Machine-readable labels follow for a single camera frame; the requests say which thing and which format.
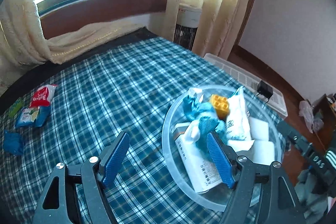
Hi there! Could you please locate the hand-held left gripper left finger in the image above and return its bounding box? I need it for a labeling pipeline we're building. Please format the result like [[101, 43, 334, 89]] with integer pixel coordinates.
[[33, 131, 130, 224]]

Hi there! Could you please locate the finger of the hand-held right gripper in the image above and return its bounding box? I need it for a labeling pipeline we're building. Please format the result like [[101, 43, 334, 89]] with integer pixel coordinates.
[[277, 120, 315, 159]]

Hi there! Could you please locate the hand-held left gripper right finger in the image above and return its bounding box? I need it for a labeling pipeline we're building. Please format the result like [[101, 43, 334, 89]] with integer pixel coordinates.
[[206, 132, 306, 224]]

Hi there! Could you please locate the white medicine box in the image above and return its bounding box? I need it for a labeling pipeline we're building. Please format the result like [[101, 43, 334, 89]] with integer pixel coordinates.
[[172, 122, 223, 193]]

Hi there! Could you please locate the teal cloth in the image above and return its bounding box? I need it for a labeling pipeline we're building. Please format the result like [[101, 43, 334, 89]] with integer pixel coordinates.
[[182, 87, 227, 159]]

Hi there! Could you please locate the white wrapper packet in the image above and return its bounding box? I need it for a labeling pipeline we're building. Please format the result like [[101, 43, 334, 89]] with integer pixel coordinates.
[[226, 86, 256, 153]]

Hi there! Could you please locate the clear plastic bowl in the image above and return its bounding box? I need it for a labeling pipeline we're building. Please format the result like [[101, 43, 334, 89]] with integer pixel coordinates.
[[162, 84, 286, 212]]

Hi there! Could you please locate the yellow toy brick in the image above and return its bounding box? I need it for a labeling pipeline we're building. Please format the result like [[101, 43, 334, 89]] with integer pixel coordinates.
[[209, 94, 231, 119]]

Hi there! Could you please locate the blue and white packet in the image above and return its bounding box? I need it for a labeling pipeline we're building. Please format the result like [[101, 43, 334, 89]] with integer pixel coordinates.
[[15, 106, 51, 128]]

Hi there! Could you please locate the red snack packet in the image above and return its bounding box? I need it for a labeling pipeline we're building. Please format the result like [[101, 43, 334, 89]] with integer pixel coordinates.
[[30, 84, 58, 108]]

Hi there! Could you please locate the dark blue packet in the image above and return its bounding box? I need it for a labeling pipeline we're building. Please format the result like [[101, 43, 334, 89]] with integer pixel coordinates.
[[3, 130, 25, 156]]

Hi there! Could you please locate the green toy brick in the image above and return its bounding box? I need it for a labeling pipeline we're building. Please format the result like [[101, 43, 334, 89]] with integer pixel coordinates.
[[7, 97, 25, 119]]

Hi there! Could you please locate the person's right hand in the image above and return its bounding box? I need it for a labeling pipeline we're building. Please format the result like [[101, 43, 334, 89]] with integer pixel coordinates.
[[295, 169, 330, 214]]

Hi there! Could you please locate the white plastic bag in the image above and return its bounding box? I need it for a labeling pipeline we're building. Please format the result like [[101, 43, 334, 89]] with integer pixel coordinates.
[[299, 99, 324, 133]]

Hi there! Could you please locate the wooden side table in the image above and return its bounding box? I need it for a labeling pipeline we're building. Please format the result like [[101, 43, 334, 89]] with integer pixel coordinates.
[[312, 93, 336, 153]]

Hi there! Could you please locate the black power adapter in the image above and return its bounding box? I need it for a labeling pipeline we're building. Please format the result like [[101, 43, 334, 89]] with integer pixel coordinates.
[[257, 80, 273, 98]]

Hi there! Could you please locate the blue plaid bed sheet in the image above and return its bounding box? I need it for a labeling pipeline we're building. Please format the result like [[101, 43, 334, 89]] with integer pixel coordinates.
[[0, 36, 284, 224]]

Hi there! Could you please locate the white heater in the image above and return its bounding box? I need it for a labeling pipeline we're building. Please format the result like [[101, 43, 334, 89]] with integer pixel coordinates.
[[203, 53, 288, 117]]

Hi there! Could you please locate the white tower fan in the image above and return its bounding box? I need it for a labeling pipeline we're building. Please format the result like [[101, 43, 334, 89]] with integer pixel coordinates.
[[174, 3, 202, 51]]

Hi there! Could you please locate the brown wooden window ledge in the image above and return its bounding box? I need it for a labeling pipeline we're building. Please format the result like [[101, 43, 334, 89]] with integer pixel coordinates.
[[38, 0, 168, 39]]

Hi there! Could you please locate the black adapter cable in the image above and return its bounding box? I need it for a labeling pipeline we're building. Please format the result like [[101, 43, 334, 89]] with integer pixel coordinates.
[[256, 93, 271, 104]]

